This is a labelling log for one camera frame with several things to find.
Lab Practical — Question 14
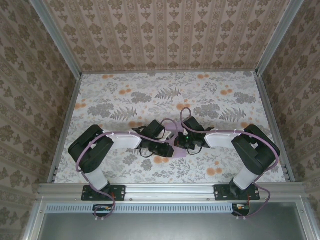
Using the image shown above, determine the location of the aluminium mounting rail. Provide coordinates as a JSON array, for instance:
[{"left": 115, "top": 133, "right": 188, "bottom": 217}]
[{"left": 36, "top": 181, "right": 309, "bottom": 203}]

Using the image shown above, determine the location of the aluminium frame side rail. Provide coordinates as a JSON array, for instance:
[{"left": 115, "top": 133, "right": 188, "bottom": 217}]
[
  {"left": 48, "top": 74, "right": 83, "bottom": 184},
  {"left": 254, "top": 71, "right": 296, "bottom": 183}
]

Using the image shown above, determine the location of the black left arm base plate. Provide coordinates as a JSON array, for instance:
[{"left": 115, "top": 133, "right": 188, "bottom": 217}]
[{"left": 81, "top": 184, "right": 126, "bottom": 202}]

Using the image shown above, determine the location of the purple paper sheet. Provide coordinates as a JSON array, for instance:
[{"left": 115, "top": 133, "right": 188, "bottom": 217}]
[{"left": 162, "top": 121, "right": 187, "bottom": 159}]

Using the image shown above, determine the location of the short aluminium frame post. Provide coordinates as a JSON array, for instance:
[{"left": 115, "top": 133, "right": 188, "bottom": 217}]
[
  {"left": 21, "top": 199, "right": 47, "bottom": 240},
  {"left": 296, "top": 201, "right": 317, "bottom": 240}
]

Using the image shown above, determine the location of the floral patterned table cover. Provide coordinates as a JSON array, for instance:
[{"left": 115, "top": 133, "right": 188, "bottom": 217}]
[{"left": 54, "top": 71, "right": 288, "bottom": 185}]

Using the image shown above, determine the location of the grey metal panel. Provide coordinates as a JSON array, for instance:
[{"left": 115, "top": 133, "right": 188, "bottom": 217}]
[{"left": 39, "top": 212, "right": 305, "bottom": 240}]

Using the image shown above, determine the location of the grey slotted cable duct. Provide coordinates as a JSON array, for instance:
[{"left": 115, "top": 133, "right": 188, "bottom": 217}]
[{"left": 46, "top": 202, "right": 233, "bottom": 214}]

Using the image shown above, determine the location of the thin aluminium frame rail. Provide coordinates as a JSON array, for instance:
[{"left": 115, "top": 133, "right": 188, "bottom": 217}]
[{"left": 80, "top": 70, "right": 258, "bottom": 75}]

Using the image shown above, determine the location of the small wired controller board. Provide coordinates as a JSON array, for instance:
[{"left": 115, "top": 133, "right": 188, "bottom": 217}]
[
  {"left": 92, "top": 203, "right": 114, "bottom": 218},
  {"left": 231, "top": 203, "right": 251, "bottom": 217}
]

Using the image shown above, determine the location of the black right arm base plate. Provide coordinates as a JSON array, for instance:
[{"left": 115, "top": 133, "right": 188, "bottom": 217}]
[{"left": 213, "top": 184, "right": 261, "bottom": 202}]

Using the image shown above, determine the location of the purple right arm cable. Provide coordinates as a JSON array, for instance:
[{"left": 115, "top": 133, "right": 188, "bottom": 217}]
[{"left": 179, "top": 107, "right": 281, "bottom": 221}]

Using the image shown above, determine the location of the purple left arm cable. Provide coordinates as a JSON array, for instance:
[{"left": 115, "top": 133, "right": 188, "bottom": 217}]
[{"left": 76, "top": 119, "right": 179, "bottom": 221}]

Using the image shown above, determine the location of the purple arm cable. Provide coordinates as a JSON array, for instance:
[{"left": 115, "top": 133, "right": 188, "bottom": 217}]
[
  {"left": 76, "top": 119, "right": 179, "bottom": 221},
  {"left": 179, "top": 107, "right": 281, "bottom": 221}
]

